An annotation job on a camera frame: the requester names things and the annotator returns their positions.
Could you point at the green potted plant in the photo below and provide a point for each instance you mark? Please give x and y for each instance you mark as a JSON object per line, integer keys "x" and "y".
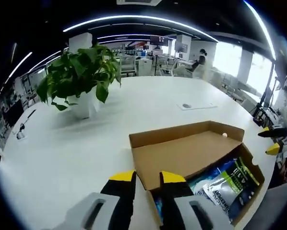
{"x": 76, "y": 69}

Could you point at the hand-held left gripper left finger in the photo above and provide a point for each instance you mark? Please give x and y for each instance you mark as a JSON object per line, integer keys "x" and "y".
{"x": 119, "y": 196}

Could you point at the ceiling air vent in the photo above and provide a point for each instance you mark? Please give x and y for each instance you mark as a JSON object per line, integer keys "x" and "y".
{"x": 138, "y": 2}

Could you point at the silver green pouch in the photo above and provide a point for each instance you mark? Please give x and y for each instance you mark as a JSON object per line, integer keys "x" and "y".
{"x": 234, "y": 189}

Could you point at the grey office chair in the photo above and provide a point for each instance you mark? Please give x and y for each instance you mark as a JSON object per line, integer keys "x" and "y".
{"x": 280, "y": 203}

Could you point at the black tripod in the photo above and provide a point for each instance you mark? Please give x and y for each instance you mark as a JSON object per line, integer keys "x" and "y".
{"x": 264, "y": 105}

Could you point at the blue wet wipes soft pack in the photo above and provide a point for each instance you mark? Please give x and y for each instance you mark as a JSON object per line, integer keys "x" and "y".
{"x": 201, "y": 182}

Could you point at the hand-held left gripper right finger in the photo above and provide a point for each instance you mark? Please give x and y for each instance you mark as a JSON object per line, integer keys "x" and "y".
{"x": 174, "y": 198}

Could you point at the brown cardboard shoe box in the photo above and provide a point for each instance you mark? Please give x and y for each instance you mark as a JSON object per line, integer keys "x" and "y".
{"x": 182, "y": 153}

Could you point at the white table socket strip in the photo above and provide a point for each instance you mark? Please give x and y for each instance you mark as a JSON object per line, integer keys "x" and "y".
{"x": 196, "y": 106}

